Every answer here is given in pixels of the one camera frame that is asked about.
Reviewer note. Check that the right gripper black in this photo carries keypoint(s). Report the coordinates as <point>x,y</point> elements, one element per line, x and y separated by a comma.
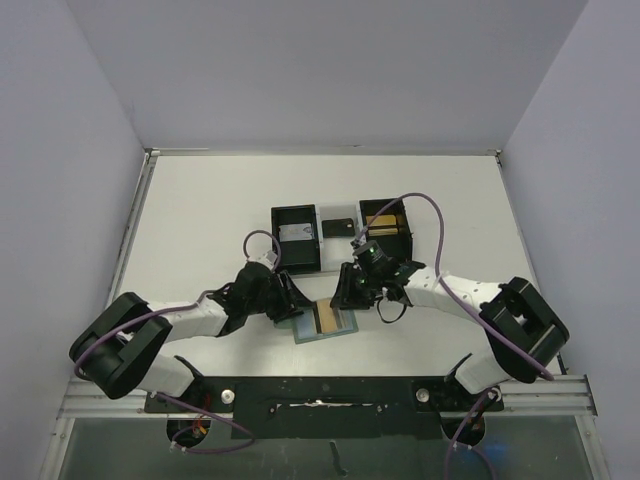
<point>351,288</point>

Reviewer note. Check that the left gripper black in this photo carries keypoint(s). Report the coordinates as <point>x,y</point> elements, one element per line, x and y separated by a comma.
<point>289,298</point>

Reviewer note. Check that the green card holder wallet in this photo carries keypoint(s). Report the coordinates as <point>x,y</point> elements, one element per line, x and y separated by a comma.
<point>304,326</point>

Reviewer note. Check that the gold striped card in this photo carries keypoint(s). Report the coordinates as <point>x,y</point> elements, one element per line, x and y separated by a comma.
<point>327,320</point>

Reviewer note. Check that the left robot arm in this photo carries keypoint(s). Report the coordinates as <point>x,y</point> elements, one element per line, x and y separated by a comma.
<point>120,351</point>

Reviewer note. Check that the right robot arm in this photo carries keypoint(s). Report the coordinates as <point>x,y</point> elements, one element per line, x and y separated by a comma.
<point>523,331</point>

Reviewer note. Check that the black card in white bin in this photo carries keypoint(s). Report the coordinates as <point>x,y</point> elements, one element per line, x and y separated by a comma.
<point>338,228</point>

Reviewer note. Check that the silver card in left bin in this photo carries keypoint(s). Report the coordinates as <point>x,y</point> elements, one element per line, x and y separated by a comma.
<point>296,232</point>

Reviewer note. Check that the gold credit card in bin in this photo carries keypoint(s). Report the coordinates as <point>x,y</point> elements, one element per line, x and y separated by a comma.
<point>383,225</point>

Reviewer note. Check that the white middle bin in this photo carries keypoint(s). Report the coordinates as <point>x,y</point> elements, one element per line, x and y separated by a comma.
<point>335,251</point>

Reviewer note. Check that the black left bin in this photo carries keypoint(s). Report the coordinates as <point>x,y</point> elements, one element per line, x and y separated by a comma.
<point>297,257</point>

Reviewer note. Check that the black bin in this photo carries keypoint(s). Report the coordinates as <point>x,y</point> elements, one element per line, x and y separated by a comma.
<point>297,257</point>
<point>398,246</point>

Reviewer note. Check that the black right bin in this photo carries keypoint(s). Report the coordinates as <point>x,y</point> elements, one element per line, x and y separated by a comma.
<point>398,246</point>

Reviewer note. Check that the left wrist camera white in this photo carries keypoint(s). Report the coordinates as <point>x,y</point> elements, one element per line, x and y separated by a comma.
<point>270,260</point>

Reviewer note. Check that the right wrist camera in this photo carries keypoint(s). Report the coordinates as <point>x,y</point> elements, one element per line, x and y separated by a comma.
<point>359,242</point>

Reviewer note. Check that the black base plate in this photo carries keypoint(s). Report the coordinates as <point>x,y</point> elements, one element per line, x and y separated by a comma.
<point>308,408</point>

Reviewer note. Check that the aluminium front rail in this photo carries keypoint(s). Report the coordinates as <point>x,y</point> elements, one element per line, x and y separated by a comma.
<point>568,395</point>

